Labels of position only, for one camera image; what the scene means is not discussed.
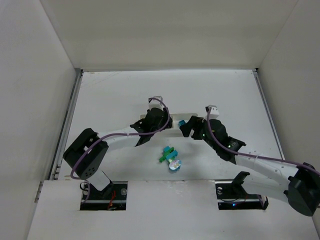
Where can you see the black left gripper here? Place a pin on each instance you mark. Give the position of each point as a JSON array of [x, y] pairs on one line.
[[161, 119]]

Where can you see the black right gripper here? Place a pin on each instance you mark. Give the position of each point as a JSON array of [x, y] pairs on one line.
[[195, 127]]

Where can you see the teal lego brick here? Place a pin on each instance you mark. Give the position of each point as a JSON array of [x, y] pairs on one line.
[[181, 123]]

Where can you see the teal and green lego figure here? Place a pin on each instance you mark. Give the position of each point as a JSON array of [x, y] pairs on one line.
[[170, 155]]

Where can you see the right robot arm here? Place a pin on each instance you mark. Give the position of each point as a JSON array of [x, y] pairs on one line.
[[297, 184]]

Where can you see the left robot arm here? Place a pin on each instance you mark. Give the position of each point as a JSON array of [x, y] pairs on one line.
[[88, 150]]

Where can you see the white three-compartment tray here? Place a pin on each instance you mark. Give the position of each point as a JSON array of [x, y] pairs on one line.
[[174, 130]]

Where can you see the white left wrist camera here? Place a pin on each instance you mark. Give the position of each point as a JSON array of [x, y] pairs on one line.
[[155, 102]]

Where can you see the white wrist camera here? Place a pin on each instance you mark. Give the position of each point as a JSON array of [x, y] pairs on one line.
[[155, 102], [212, 112]]

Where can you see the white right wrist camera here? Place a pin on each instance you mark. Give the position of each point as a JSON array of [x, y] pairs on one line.
[[212, 112]]

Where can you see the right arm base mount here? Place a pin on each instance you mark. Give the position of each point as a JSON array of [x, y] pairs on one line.
[[232, 196]]

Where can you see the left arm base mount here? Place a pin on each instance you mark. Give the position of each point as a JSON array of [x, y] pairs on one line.
[[114, 199]]

